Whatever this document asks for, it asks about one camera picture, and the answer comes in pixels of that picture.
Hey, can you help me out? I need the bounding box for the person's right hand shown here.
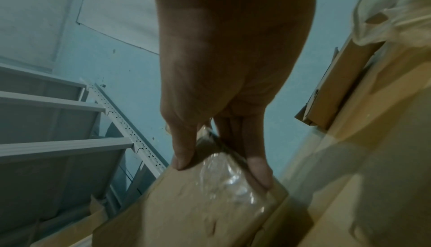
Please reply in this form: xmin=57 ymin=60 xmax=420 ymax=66
xmin=159 ymin=0 xmax=321 ymax=190

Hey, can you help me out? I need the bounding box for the white cloth sheet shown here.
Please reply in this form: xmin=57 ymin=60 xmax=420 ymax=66
xmin=75 ymin=0 xmax=161 ymax=56

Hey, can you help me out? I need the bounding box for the white metal shelf rack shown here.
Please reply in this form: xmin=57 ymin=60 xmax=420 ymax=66
xmin=0 ymin=62 xmax=170 ymax=247

